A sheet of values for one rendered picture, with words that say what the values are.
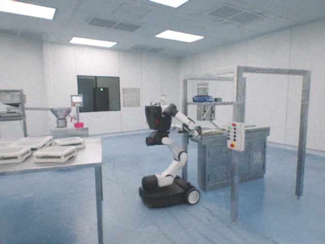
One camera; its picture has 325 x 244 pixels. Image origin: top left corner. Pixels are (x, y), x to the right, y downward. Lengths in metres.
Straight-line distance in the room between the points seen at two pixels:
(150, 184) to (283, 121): 4.26
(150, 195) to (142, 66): 5.98
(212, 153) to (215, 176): 0.36
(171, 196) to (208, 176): 0.67
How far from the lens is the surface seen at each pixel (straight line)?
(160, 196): 2.65
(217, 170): 3.17
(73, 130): 4.30
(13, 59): 7.09
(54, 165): 1.80
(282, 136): 6.16
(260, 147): 3.69
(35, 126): 7.06
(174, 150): 2.72
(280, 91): 6.12
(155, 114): 2.47
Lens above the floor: 1.33
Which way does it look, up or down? 7 degrees down
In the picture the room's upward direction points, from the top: 1 degrees counter-clockwise
